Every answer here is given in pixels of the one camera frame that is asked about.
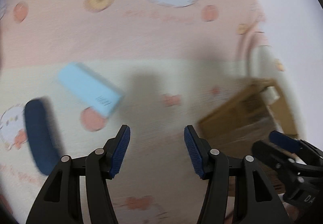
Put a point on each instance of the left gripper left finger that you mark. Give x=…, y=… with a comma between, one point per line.
x=78, y=186

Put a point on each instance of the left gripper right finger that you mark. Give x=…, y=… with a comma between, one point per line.
x=256, y=201

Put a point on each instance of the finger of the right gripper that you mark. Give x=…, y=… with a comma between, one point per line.
x=285, y=154

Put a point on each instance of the dark navy glasses case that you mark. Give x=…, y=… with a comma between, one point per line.
x=42, y=135

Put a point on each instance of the light blue glasses case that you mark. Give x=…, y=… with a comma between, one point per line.
x=91, y=88

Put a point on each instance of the brown cardboard box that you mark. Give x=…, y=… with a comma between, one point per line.
x=250, y=115

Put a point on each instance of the pink cat peach blanket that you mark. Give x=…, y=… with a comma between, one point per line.
x=175, y=61

